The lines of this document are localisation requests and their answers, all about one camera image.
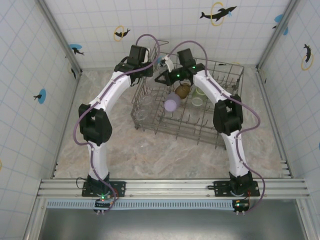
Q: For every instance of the black controller board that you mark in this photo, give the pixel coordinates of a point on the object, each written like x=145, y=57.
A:
x=102, y=203
x=240, y=205

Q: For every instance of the translucent green glass cup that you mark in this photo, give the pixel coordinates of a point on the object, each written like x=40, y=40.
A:
x=197, y=98

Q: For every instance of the blue circle black ray sticker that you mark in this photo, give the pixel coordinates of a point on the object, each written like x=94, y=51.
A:
x=278, y=18

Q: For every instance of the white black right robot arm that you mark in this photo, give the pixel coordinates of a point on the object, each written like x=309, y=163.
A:
x=210, y=87

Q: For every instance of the aluminium side rail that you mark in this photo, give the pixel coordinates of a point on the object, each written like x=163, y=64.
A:
x=275, y=125
x=78, y=82

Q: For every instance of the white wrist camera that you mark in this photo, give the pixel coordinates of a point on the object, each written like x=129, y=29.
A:
x=147, y=56
x=169, y=65

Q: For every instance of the black shark blue circle sticker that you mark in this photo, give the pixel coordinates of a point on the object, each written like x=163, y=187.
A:
x=74, y=47

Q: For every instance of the long aluminium base rail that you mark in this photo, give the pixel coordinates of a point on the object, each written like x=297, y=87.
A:
x=162, y=187

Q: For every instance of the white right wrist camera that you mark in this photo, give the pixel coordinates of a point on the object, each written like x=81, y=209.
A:
x=169, y=65

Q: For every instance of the blue blob black fin sticker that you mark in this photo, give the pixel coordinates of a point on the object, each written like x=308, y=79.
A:
x=159, y=60

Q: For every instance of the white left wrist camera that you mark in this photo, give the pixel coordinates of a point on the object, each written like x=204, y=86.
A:
x=147, y=56

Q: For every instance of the amber textured plastic cup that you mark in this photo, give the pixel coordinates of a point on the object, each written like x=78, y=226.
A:
x=182, y=91

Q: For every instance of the small fish blue oval sticker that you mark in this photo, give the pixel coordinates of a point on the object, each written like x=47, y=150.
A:
x=43, y=96

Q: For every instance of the aluminium frame leg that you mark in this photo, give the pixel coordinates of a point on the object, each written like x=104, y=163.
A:
x=33, y=225
x=306, y=225

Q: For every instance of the lavender plastic cup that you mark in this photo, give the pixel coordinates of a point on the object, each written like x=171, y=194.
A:
x=172, y=104

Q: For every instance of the aluminium corner post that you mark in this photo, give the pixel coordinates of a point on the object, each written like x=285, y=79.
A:
x=60, y=35
x=276, y=35

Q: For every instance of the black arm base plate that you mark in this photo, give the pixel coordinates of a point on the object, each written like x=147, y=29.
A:
x=220, y=187
x=120, y=188

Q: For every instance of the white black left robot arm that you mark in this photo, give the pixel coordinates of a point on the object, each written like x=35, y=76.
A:
x=110, y=90

